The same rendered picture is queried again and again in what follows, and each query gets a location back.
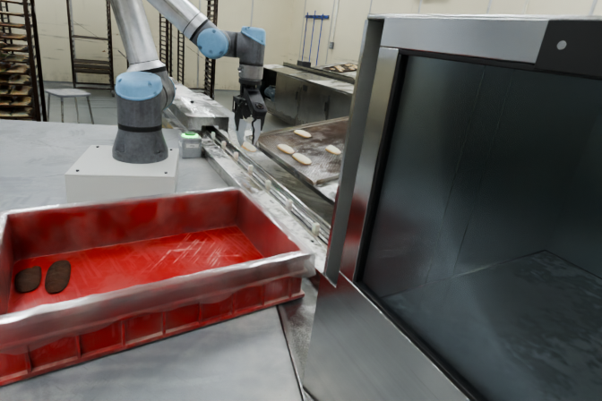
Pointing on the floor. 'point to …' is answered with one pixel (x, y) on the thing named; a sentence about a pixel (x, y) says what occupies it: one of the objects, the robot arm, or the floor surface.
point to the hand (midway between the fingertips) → (247, 142)
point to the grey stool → (68, 97)
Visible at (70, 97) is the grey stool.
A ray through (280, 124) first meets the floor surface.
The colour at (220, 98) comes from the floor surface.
